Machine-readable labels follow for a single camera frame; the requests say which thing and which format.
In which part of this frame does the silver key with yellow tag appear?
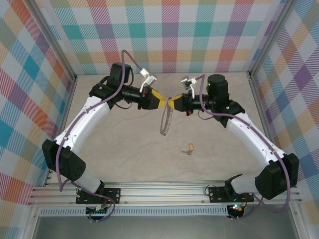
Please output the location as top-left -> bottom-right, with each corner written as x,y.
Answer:
181,142 -> 195,156

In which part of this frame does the black controller board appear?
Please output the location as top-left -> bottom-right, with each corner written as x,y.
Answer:
86,205 -> 112,217
227,203 -> 247,218

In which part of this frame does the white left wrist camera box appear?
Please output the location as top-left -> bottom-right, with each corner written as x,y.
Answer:
140,68 -> 158,93

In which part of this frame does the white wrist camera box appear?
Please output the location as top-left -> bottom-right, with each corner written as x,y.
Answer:
140,68 -> 158,93
181,76 -> 197,97

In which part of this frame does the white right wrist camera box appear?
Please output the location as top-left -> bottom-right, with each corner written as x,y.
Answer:
181,76 -> 197,97

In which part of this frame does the aluminium side rail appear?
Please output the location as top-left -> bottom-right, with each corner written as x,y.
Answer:
248,74 -> 292,183
42,74 -> 78,187

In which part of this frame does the aluminium corner post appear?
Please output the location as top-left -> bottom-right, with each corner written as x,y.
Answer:
248,0 -> 296,77
31,0 -> 78,80

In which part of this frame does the aluminium mounting rail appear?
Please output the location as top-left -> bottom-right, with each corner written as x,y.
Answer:
27,180 -> 302,207

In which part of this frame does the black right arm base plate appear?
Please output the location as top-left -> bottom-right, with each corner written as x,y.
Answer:
208,185 -> 255,204

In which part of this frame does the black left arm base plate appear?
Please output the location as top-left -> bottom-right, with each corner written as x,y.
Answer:
75,187 -> 122,205

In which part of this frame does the white slotted cable duct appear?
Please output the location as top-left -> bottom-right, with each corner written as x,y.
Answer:
39,205 -> 229,217

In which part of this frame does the aluminium frame leg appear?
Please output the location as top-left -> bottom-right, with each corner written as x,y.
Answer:
23,206 -> 42,239
289,203 -> 309,239

